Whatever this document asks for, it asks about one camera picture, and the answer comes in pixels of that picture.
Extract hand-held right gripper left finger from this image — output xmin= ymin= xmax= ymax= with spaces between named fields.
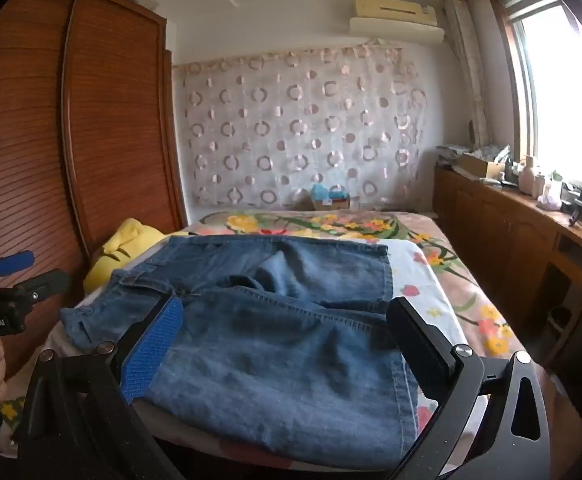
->
xmin=8 ymin=295 xmax=185 ymax=480

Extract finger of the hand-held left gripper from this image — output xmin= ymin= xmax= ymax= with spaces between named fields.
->
xmin=13 ymin=268 xmax=72 ymax=306
xmin=0 ymin=251 xmax=36 ymax=281

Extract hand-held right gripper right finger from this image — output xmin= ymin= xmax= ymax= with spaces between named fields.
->
xmin=387 ymin=296 xmax=552 ymax=480

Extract blue denim pants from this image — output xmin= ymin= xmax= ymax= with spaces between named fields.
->
xmin=60 ymin=235 xmax=422 ymax=466

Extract white strawberry print sheet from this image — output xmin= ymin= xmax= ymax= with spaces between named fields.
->
xmin=1 ymin=232 xmax=472 ymax=466

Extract yellow plush toy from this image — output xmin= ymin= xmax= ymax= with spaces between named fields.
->
xmin=83 ymin=218 xmax=172 ymax=295

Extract low wooden cabinet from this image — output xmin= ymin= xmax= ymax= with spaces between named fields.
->
xmin=433 ymin=165 xmax=582 ymax=396

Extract small cardboard box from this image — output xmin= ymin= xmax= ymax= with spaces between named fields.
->
xmin=312 ymin=195 xmax=352 ymax=211

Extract wooden slatted wardrobe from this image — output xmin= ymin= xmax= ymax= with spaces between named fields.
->
xmin=0 ymin=0 xmax=189 ymax=396

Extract blue plastic bag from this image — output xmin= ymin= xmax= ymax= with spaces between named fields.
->
xmin=311 ymin=184 xmax=349 ymax=201

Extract open flat cardboard box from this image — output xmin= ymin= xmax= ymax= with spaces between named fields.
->
xmin=456 ymin=152 xmax=506 ymax=178

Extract patterned cloth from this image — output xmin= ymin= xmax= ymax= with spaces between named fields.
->
xmin=473 ymin=144 xmax=512 ymax=162

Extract black clamp device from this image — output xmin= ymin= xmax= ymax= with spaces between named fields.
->
xmin=561 ymin=185 xmax=582 ymax=226

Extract sheer circle pattern curtain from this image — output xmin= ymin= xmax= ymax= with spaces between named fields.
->
xmin=173 ymin=42 xmax=429 ymax=211

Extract wooden framed window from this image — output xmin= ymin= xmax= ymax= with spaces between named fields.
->
xmin=488 ymin=0 xmax=582 ymax=191

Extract cream patterned window curtain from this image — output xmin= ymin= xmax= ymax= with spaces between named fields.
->
xmin=443 ymin=0 xmax=494 ymax=148

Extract cream wall air conditioner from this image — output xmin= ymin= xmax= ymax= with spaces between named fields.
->
xmin=350 ymin=0 xmax=446 ymax=45

